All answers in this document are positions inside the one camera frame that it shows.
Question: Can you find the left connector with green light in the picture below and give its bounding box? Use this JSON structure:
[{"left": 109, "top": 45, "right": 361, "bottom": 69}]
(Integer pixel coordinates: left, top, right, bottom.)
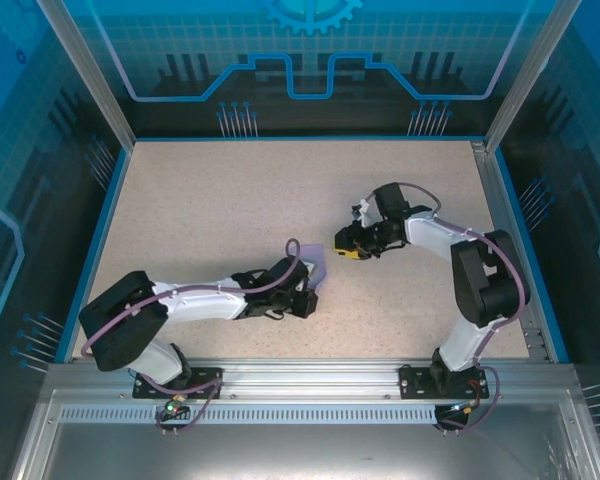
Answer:
[{"left": 163, "top": 393, "right": 190, "bottom": 417}]

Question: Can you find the slotted grey cable duct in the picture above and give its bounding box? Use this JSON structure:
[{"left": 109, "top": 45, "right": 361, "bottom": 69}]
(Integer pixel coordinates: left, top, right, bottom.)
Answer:
[{"left": 58, "top": 405, "right": 440, "bottom": 426}]

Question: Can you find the right connector with green light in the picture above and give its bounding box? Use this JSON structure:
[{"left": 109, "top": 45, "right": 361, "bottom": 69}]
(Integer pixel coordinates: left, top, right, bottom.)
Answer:
[{"left": 448, "top": 398, "right": 482, "bottom": 417}]

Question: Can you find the aluminium frame post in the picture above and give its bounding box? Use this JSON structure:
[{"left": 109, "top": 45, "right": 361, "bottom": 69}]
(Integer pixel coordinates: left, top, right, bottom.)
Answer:
[
  {"left": 34, "top": 0, "right": 137, "bottom": 151},
  {"left": 483, "top": 0, "right": 584, "bottom": 154}
]

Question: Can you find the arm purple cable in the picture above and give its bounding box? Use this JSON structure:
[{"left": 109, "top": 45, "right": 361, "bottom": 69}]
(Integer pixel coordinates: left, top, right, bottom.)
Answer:
[
  {"left": 398, "top": 182, "right": 526, "bottom": 435},
  {"left": 81, "top": 238, "right": 305, "bottom": 436}
]

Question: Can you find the aluminium side rail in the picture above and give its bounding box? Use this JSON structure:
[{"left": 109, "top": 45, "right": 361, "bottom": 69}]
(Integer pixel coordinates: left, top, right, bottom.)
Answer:
[{"left": 469, "top": 140, "right": 552, "bottom": 362}]

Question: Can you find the right aluminium frame post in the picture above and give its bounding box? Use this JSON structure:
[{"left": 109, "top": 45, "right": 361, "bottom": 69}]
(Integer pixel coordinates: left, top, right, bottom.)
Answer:
[{"left": 483, "top": 0, "right": 584, "bottom": 154}]

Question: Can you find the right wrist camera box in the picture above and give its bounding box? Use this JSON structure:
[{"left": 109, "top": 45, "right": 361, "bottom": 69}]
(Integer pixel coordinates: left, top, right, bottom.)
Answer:
[{"left": 350, "top": 198, "right": 376, "bottom": 230}]

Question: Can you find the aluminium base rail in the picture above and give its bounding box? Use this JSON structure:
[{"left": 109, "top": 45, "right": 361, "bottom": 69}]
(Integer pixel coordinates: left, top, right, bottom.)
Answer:
[{"left": 44, "top": 358, "right": 577, "bottom": 401}]

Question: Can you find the steel sheet tray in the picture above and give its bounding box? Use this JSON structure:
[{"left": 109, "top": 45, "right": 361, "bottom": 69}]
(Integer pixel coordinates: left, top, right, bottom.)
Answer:
[{"left": 9, "top": 388, "right": 600, "bottom": 480}]

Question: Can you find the blue table edge strip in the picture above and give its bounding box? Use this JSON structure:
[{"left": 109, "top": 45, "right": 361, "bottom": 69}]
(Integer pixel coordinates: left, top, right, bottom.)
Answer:
[
  {"left": 493, "top": 148, "right": 572, "bottom": 364},
  {"left": 53, "top": 146, "right": 134, "bottom": 364}
]

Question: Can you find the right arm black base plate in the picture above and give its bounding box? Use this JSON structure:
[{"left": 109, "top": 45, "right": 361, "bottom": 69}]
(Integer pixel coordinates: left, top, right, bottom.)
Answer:
[{"left": 398, "top": 364, "right": 492, "bottom": 401}]

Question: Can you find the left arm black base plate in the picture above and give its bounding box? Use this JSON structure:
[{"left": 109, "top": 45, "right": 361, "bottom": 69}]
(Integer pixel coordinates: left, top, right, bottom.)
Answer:
[{"left": 132, "top": 366, "right": 224, "bottom": 400}]

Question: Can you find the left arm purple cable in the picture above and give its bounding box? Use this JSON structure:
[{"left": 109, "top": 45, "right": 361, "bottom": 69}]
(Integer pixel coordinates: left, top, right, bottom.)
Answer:
[{"left": 81, "top": 238, "right": 305, "bottom": 436}]

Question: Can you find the left aluminium frame post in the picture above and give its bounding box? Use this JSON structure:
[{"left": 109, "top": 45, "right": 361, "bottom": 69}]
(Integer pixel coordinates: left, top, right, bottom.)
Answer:
[{"left": 34, "top": 0, "right": 137, "bottom": 151}]

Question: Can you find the connector with green light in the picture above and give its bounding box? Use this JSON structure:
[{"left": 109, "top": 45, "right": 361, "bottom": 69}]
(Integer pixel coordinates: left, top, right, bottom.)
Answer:
[
  {"left": 163, "top": 393, "right": 190, "bottom": 417},
  {"left": 448, "top": 398, "right": 482, "bottom": 417}
]

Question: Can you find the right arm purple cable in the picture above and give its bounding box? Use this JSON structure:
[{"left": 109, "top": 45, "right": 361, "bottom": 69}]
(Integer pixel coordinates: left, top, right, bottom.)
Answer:
[{"left": 398, "top": 182, "right": 526, "bottom": 435}]

